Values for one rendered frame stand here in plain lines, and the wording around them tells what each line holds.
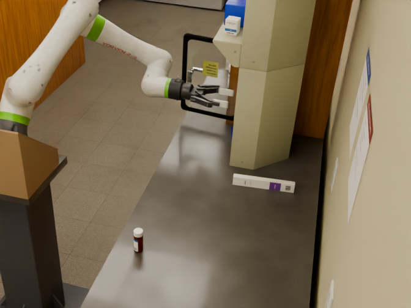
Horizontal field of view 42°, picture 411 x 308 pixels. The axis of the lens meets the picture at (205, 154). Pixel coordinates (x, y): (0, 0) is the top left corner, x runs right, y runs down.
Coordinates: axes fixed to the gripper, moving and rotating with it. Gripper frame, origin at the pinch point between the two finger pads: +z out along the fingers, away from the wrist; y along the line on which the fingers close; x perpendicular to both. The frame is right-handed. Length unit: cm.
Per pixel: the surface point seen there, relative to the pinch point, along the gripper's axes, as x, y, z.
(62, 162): 26, -36, -64
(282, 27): -40.1, -11.9, 20.5
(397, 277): -56, -151, 51
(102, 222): 119, 31, -78
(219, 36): -32.3, -11.7, -3.7
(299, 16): -43, -6, 26
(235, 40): -32.4, -12.5, 2.9
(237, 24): -37.1, -7.4, 2.4
